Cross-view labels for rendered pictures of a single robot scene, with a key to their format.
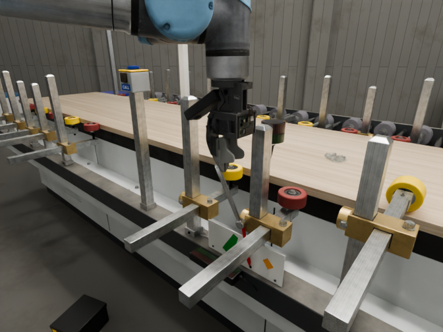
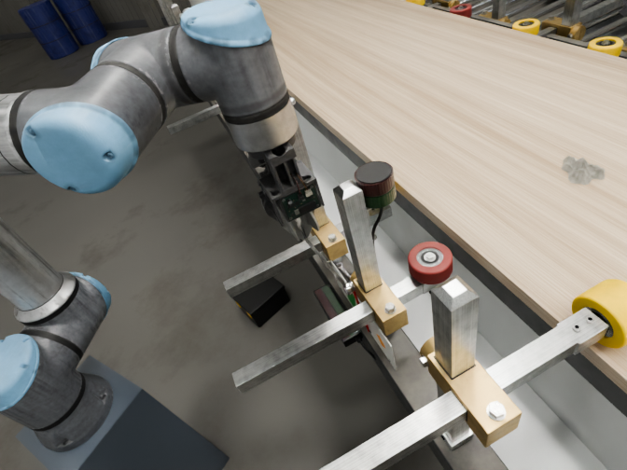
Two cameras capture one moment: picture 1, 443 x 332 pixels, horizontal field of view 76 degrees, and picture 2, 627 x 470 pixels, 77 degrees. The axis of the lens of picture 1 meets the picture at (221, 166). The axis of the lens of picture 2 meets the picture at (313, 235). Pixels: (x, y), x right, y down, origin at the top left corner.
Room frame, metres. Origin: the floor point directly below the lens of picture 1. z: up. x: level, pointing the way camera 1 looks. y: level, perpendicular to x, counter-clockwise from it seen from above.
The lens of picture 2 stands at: (0.23, -0.34, 1.48)
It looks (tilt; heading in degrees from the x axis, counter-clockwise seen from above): 43 degrees down; 38
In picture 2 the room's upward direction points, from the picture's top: 19 degrees counter-clockwise
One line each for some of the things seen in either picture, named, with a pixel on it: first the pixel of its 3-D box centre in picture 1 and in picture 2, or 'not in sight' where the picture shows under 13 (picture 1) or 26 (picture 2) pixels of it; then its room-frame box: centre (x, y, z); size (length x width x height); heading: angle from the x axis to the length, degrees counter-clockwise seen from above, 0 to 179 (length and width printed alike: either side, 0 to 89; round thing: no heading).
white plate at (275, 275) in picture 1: (242, 250); (360, 311); (0.65, -0.06, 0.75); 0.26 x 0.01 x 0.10; 49
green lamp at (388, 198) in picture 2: (272, 136); (376, 190); (0.69, -0.13, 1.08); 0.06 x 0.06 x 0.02
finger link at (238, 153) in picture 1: (233, 153); (310, 219); (0.63, -0.03, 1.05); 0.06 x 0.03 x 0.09; 49
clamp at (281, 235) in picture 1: (265, 224); (378, 297); (0.64, -0.12, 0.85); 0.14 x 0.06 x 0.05; 49
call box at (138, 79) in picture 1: (134, 81); not in sight; (0.98, 0.29, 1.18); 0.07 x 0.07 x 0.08; 49
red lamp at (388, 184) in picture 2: (273, 126); (374, 178); (0.69, -0.13, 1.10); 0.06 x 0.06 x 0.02
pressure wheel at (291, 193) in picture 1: (291, 208); (430, 274); (0.71, -0.20, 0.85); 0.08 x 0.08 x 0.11
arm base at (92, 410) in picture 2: not in sight; (65, 405); (0.24, 0.61, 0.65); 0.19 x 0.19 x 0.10
